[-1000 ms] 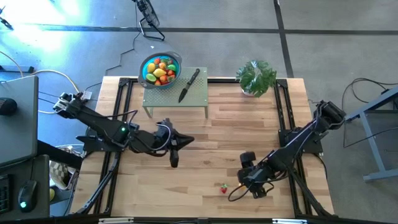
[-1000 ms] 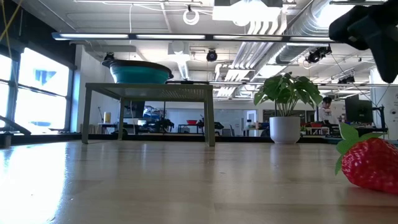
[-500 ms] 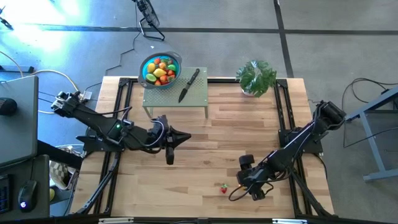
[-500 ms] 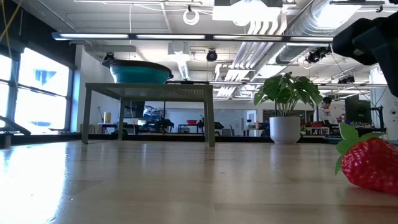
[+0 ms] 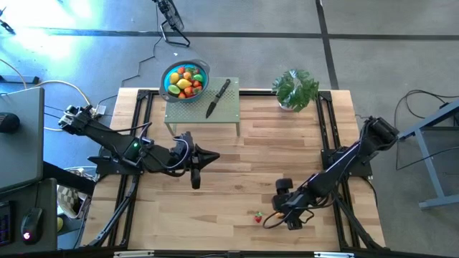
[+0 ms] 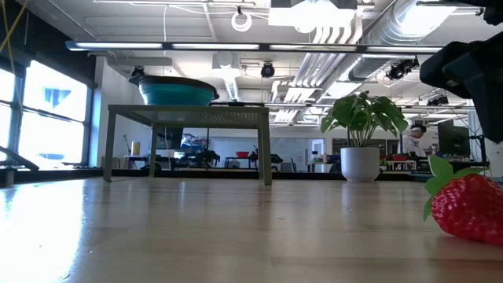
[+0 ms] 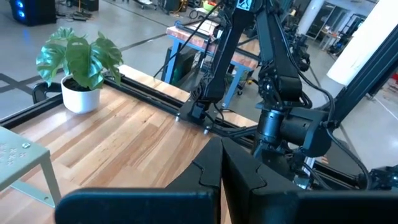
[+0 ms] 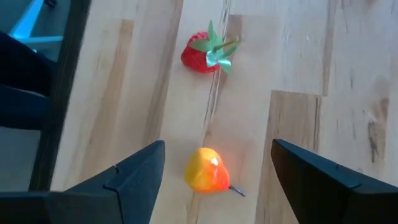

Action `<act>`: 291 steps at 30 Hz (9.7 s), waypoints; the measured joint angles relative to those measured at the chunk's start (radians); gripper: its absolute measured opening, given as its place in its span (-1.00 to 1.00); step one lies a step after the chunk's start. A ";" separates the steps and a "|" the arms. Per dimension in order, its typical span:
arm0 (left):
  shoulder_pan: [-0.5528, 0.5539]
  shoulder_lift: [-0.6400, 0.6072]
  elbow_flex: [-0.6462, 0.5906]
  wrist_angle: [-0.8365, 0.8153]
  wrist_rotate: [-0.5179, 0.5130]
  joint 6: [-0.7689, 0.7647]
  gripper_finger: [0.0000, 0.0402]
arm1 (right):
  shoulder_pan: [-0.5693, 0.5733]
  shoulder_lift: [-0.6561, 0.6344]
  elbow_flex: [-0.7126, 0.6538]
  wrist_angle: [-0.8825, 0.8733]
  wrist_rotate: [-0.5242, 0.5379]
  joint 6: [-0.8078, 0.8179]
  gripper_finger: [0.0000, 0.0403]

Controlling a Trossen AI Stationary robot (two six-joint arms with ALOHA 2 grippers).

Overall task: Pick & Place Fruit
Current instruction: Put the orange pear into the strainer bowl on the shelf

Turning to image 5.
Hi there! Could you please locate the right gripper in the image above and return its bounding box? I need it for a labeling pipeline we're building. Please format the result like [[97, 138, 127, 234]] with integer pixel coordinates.
[[270, 177, 310, 231]]

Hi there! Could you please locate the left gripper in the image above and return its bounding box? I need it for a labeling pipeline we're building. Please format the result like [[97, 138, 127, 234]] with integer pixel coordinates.
[[171, 130, 221, 190]]

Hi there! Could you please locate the black-handled kitchen knife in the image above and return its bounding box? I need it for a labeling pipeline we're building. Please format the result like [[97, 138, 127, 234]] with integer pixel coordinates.
[[205, 78, 232, 120]]

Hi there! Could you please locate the blue collapsible colander grey rim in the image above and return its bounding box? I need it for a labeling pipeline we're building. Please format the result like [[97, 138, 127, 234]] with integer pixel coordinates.
[[158, 59, 211, 104]]

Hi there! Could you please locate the green perforated metal riser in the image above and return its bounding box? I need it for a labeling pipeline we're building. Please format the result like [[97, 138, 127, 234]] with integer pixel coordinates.
[[164, 76, 241, 138]]

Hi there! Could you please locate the potted monstera plant white pot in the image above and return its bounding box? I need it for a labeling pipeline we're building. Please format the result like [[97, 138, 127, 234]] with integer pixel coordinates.
[[271, 68, 320, 113]]

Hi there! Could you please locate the checkered fabric bag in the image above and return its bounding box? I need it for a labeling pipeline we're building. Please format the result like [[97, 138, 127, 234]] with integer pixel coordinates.
[[56, 167, 91, 220]]

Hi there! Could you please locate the black floor fan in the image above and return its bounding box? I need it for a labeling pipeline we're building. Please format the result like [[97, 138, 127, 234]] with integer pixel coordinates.
[[152, 0, 191, 48]]

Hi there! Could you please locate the dark desk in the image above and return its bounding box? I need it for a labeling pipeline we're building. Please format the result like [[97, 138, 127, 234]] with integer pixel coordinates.
[[0, 178, 59, 256]]

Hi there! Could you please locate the black mouse with light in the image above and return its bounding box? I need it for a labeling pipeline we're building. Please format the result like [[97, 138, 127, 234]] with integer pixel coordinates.
[[20, 206, 44, 246]]

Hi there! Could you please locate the grey desk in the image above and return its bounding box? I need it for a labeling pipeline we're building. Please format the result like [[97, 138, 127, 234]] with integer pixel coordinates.
[[0, 87, 46, 194]]

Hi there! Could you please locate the black computer mouse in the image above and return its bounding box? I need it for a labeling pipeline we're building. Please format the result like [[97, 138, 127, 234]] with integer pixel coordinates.
[[0, 112, 22, 134]]

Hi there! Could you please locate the black keyboard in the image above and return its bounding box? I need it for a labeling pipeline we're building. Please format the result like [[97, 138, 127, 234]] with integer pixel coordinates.
[[0, 199, 16, 247]]

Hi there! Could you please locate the silver metal bracket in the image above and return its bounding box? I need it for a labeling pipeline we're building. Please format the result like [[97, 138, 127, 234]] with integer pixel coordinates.
[[113, 250, 155, 258], [313, 251, 356, 258]]

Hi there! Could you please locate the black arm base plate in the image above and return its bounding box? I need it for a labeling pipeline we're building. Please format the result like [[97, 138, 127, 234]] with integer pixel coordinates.
[[321, 147, 374, 178], [87, 145, 148, 176]]

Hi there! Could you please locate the grey metal desk frame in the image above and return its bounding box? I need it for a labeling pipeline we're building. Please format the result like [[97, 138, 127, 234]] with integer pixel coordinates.
[[397, 99, 459, 211]]

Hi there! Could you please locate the cream thick cable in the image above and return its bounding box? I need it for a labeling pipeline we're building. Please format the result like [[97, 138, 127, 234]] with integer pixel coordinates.
[[0, 57, 94, 132]]

